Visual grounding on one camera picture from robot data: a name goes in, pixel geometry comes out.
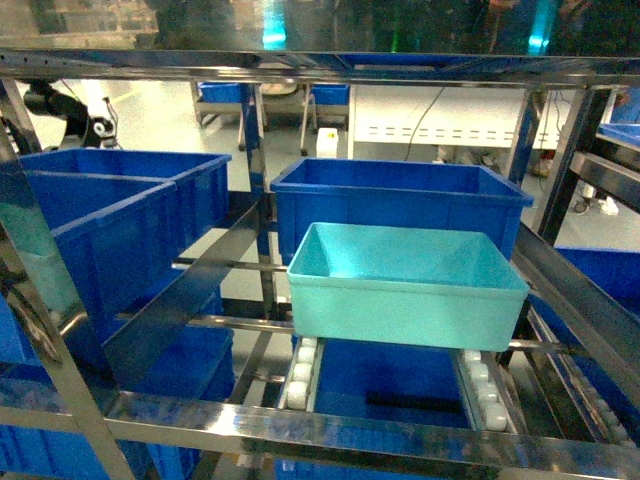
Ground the white perforated cabinet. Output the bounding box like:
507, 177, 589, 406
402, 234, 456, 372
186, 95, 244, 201
347, 83, 566, 159

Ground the blue bin left front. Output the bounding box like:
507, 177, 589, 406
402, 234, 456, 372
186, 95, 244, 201
1, 170, 177, 342

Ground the stainless steel shelf frame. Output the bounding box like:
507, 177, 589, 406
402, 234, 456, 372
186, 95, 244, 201
1, 47, 639, 479

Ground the teal plastic bin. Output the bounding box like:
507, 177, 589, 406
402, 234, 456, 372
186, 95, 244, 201
287, 222, 530, 352

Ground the blue bin lower shelf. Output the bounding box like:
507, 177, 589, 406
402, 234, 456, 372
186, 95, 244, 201
315, 340, 469, 429

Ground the roller conveyor track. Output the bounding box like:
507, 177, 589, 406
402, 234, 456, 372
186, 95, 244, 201
276, 336, 326, 412

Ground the blue bin behind teal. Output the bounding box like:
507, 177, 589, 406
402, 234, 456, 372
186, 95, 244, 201
271, 158, 534, 264

